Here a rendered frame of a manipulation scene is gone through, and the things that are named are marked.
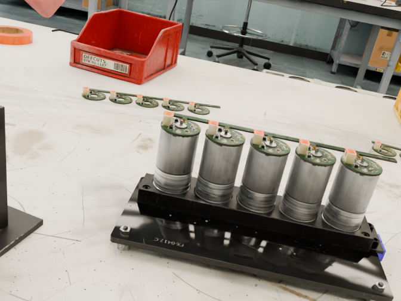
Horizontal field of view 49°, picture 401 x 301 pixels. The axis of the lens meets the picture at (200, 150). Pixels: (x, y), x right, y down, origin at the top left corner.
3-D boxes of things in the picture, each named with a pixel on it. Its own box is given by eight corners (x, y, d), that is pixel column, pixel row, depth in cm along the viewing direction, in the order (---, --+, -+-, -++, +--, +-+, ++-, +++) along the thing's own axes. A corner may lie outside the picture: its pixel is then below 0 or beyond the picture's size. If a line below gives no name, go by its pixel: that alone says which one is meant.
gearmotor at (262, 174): (271, 227, 28) (292, 156, 25) (233, 218, 28) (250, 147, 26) (270, 206, 30) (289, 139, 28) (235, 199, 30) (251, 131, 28)
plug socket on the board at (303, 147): (311, 156, 26) (314, 146, 26) (296, 153, 26) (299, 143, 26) (309, 150, 27) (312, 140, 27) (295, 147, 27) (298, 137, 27)
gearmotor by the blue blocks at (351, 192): (358, 246, 27) (387, 175, 25) (320, 237, 28) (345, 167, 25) (351, 224, 30) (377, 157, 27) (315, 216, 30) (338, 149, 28)
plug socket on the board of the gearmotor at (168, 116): (174, 127, 27) (175, 117, 26) (160, 124, 27) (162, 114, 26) (176, 122, 27) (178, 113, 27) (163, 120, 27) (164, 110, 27)
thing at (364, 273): (361, 236, 31) (366, 223, 30) (387, 314, 24) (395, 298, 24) (139, 189, 31) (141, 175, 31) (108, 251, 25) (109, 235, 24)
